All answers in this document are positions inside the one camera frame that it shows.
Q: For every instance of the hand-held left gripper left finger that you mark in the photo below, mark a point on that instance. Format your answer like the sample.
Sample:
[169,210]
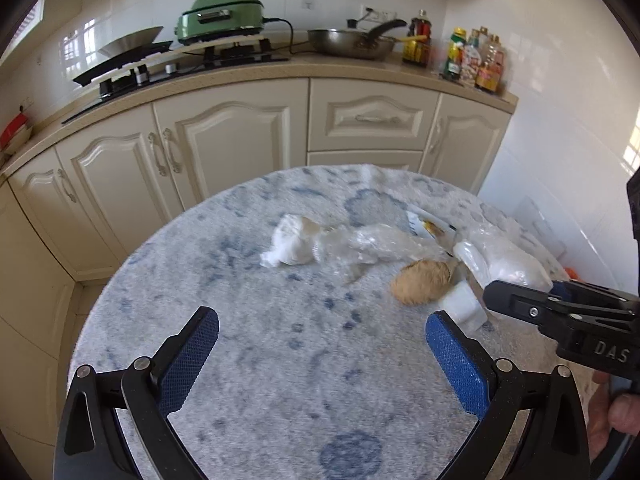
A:
[190,355]

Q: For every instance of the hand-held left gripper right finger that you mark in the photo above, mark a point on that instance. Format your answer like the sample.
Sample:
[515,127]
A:
[457,365]

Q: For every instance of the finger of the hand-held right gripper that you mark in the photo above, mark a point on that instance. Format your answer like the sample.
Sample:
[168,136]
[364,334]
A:
[565,289]
[515,302]

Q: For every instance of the white plastic bag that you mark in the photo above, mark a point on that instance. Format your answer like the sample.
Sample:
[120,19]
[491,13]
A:
[505,262]

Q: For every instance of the brown bread roll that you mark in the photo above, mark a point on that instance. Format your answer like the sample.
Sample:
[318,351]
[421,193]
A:
[422,282]

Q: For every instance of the yellow white snack wrapper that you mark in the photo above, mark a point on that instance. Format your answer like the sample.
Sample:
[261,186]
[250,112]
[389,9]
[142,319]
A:
[427,227]

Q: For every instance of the clear plastic wrap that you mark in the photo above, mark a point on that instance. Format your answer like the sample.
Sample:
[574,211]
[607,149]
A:
[380,247]

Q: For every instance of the person's right hand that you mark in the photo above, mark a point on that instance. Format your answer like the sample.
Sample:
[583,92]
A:
[625,412]

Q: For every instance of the orange plastic bag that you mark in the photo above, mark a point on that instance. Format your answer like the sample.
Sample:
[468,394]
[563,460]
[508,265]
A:
[570,273]

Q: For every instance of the cream cabinet door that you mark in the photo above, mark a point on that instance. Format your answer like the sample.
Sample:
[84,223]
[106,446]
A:
[235,145]
[115,185]
[55,215]
[465,140]

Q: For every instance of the cream cabinet drawer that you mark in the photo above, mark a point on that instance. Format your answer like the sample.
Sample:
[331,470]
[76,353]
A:
[372,117]
[365,160]

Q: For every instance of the orange cooking oil bottle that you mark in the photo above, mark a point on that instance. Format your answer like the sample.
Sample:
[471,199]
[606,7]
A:
[489,72]

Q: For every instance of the white label bottle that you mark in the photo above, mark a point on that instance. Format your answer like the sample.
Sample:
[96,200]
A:
[471,62]

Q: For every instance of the green label sauce bottle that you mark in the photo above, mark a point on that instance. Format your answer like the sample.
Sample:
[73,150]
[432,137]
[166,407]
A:
[456,55]

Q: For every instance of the dark sauce bottle red label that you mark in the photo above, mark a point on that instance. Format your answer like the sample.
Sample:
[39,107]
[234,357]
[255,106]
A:
[417,40]

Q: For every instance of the black gas stove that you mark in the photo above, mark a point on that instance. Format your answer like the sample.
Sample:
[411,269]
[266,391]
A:
[150,74]

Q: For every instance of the red white bowl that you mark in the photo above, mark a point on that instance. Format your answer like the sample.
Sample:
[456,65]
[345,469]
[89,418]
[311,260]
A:
[15,127]

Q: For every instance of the beige kitchen countertop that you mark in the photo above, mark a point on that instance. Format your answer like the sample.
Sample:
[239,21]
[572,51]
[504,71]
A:
[350,67]

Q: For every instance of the green electric cooker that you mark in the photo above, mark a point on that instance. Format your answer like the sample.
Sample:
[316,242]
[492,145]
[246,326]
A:
[220,17]

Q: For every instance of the window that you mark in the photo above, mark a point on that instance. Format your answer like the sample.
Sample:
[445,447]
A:
[32,20]

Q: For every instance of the white wall socket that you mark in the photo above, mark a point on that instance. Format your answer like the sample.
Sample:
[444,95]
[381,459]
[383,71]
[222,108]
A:
[380,12]

